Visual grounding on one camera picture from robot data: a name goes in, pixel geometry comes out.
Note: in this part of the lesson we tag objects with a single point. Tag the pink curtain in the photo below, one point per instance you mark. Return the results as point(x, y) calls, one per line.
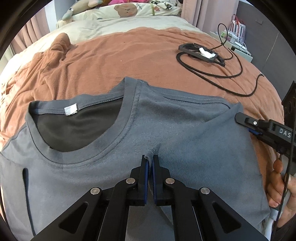
point(207, 14)

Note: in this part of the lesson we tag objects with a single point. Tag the grey t-shirt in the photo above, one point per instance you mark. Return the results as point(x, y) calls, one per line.
point(66, 147)

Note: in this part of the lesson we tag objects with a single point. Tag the bear print pillow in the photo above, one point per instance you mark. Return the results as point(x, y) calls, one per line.
point(124, 11)

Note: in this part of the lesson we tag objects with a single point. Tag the pink fluffy cloth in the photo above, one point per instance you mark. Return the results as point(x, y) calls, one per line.
point(127, 1)

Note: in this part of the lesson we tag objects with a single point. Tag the striped gift bag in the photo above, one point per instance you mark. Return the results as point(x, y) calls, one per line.
point(238, 28)

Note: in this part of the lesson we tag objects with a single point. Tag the terracotta orange blanket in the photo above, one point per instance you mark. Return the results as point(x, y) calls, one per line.
point(65, 69)

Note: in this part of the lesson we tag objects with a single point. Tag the cream white duvet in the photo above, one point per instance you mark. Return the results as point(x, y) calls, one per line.
point(84, 30)

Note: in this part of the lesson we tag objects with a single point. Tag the plush toy animal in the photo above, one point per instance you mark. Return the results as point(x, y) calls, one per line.
point(79, 7)

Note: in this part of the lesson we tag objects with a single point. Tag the black white patterned cloth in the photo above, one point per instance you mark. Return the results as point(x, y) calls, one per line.
point(167, 4)

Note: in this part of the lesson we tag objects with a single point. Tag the white bedside storage box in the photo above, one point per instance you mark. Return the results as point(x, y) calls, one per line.
point(233, 44)

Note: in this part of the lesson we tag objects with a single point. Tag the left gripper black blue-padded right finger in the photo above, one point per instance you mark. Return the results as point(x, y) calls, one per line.
point(198, 214)

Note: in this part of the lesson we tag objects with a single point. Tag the person's right hand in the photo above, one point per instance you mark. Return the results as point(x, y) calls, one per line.
point(275, 191)

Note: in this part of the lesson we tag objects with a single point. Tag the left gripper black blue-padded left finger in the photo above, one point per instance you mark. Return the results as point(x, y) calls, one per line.
point(101, 214)

